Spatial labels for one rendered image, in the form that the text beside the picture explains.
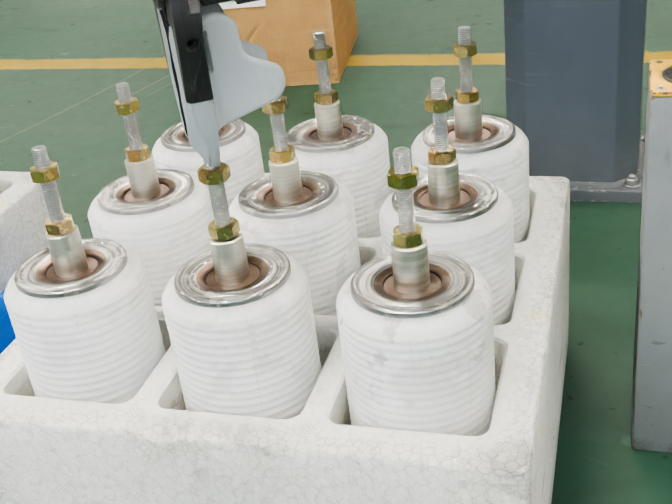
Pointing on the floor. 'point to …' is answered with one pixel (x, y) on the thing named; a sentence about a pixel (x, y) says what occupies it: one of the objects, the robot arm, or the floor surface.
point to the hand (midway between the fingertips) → (197, 143)
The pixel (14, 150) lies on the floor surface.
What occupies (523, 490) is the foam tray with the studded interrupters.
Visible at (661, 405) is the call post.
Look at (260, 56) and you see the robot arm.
